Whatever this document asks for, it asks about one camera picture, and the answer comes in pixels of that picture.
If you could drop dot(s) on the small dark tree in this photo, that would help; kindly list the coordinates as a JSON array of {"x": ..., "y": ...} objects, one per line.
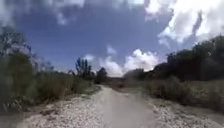
[{"x": 100, "y": 76}]

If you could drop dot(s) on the slender distant trees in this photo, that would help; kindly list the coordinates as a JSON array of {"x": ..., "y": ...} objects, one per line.
[{"x": 83, "y": 68}]

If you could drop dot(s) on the pale dirt path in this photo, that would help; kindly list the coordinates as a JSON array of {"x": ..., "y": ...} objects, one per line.
[{"x": 116, "y": 113}]

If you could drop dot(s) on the dry grass and shrubs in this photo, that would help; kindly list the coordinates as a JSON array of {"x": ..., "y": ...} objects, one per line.
[{"x": 56, "y": 87}]

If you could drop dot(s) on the dry pale grass strip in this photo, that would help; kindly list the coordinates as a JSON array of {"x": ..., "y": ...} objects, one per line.
[{"x": 186, "y": 91}]

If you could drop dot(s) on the dark wood of trees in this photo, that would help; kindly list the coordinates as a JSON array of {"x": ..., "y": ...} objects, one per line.
[{"x": 196, "y": 63}]

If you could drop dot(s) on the tall grey-green bush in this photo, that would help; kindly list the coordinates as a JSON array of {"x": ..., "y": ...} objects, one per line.
[{"x": 15, "y": 70}]

